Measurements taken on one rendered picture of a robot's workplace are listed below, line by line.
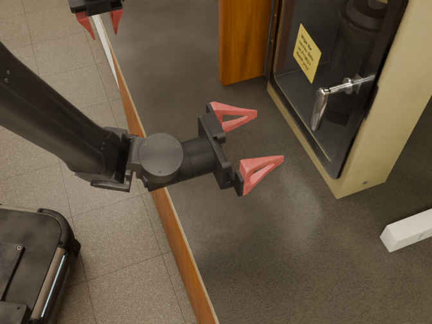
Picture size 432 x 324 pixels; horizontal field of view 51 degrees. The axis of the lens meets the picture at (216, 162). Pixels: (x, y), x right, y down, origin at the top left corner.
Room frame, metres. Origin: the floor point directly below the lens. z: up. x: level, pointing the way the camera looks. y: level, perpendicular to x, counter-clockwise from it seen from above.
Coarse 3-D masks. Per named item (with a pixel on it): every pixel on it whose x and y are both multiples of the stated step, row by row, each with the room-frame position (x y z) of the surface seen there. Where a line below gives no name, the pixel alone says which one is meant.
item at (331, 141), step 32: (288, 0) 0.71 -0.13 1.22; (320, 0) 0.62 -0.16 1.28; (352, 0) 0.55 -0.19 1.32; (384, 0) 0.49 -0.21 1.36; (288, 32) 0.69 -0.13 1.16; (320, 32) 0.60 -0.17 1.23; (352, 32) 0.53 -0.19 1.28; (384, 32) 0.48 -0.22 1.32; (288, 64) 0.67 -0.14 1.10; (320, 64) 0.58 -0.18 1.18; (352, 64) 0.51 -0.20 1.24; (288, 96) 0.65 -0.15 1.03; (352, 96) 0.49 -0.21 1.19; (352, 128) 0.47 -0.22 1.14; (320, 160) 0.52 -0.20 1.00
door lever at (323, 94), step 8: (344, 80) 0.52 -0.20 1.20; (320, 88) 0.49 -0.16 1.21; (328, 88) 0.50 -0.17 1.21; (336, 88) 0.50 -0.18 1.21; (344, 88) 0.50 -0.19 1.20; (352, 88) 0.50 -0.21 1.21; (320, 96) 0.48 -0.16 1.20; (328, 96) 0.49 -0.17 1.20; (320, 104) 0.48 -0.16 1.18; (312, 112) 0.50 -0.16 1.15; (320, 112) 0.48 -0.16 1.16; (312, 120) 0.49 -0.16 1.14; (320, 120) 0.49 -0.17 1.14; (312, 128) 0.49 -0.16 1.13; (320, 128) 0.49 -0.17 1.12
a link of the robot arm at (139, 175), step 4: (136, 172) 0.36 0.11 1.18; (136, 176) 0.38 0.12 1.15; (140, 176) 0.37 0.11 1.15; (176, 176) 0.37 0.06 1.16; (144, 180) 0.35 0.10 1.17; (172, 180) 0.37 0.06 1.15; (176, 180) 0.37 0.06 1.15; (144, 184) 0.37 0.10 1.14; (148, 184) 0.36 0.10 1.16; (152, 184) 0.36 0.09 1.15; (156, 184) 0.36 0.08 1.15; (160, 184) 0.36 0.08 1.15; (164, 184) 0.36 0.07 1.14; (168, 184) 0.37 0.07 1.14; (148, 188) 0.35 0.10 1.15; (152, 188) 0.36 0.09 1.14; (156, 188) 0.36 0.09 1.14
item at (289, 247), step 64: (128, 0) 1.12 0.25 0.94; (192, 0) 1.12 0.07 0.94; (128, 64) 0.85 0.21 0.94; (192, 64) 0.85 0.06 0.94; (192, 128) 0.65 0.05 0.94; (256, 128) 0.65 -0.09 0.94; (192, 192) 0.48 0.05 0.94; (256, 192) 0.48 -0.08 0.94; (320, 192) 0.48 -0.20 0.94; (384, 192) 0.48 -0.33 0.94; (192, 256) 0.35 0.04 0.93; (256, 256) 0.34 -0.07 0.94; (320, 256) 0.34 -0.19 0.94; (384, 256) 0.34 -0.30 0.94; (256, 320) 0.23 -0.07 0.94; (320, 320) 0.23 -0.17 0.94; (384, 320) 0.23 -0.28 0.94
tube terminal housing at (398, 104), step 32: (416, 0) 0.47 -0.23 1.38; (416, 32) 0.47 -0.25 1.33; (384, 64) 0.47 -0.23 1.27; (416, 64) 0.48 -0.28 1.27; (384, 96) 0.47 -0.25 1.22; (416, 96) 0.49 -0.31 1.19; (384, 128) 0.48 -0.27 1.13; (352, 160) 0.46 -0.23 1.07; (384, 160) 0.49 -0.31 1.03; (352, 192) 0.48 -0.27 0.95
